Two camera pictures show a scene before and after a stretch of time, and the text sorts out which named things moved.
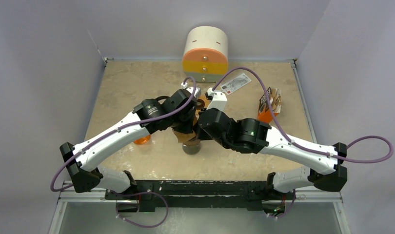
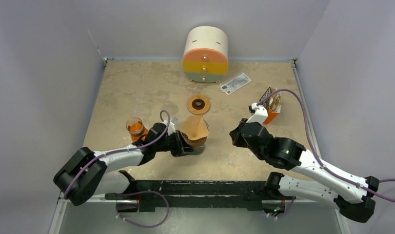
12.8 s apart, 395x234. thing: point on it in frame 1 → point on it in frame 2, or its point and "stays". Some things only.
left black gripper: x=188 y=127 → x=178 y=150
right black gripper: x=203 y=133 → x=237 y=136
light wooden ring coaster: x=202 y=103 stays
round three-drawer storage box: x=205 y=54 stays
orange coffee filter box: x=264 y=114 stays
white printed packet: x=235 y=84 stays
